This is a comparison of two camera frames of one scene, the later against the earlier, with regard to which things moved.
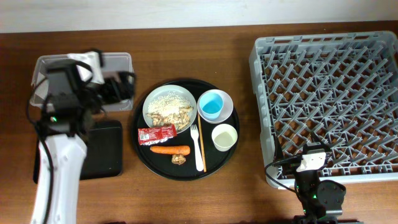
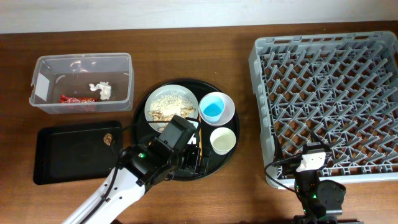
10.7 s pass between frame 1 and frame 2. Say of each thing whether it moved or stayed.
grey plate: stayed
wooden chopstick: stayed
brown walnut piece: moved
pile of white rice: stayed
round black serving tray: stayed
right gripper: stayed
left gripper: moved
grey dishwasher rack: stayed
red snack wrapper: moved
